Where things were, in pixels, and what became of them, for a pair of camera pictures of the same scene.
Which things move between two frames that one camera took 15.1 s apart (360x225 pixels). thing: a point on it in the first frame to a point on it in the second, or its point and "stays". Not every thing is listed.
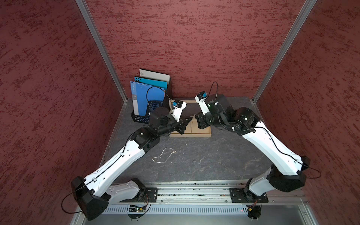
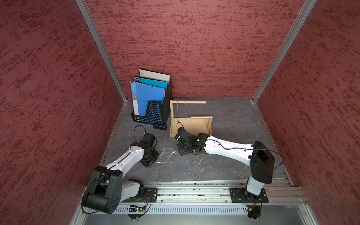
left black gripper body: x=178 y=126 to x=147 y=160
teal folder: x=155 y=83 stays
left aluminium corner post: x=102 y=48 stays
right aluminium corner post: x=284 y=48 stays
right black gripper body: x=205 y=120 to x=184 y=148
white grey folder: x=154 y=76 stays
